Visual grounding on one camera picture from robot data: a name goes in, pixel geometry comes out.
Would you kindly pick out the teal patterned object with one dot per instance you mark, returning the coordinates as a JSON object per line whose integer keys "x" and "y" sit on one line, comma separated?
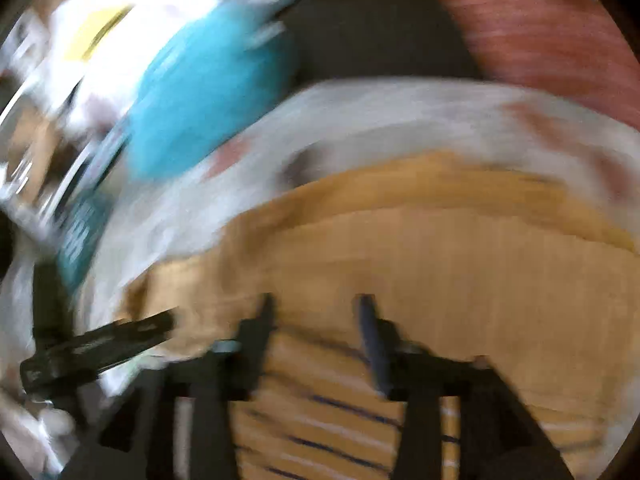
{"x": 80, "y": 237}

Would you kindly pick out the red knit blanket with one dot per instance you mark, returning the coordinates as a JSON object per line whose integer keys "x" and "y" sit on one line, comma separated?
{"x": 540, "y": 25}

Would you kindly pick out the teal cloth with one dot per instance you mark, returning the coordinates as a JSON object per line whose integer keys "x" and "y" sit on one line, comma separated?
{"x": 200, "y": 95}

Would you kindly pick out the dark sofa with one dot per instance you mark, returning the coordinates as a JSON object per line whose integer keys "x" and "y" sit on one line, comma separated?
{"x": 380, "y": 35}

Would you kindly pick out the yellow striped shirt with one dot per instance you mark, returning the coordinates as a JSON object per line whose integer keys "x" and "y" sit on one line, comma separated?
{"x": 425, "y": 260}

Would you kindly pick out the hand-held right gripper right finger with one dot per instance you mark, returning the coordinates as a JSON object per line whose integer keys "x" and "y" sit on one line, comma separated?
{"x": 372, "y": 340}

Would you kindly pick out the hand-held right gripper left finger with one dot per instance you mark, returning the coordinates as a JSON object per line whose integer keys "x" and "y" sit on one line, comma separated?
{"x": 261, "y": 330}

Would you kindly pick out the white and yellow clutter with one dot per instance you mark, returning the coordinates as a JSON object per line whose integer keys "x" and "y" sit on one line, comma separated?
{"x": 95, "y": 40}

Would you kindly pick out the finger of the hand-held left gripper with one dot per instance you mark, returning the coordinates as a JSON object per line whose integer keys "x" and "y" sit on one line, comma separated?
{"x": 132, "y": 332}

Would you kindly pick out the white heart print blanket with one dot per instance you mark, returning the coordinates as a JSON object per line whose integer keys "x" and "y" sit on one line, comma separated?
{"x": 400, "y": 115}

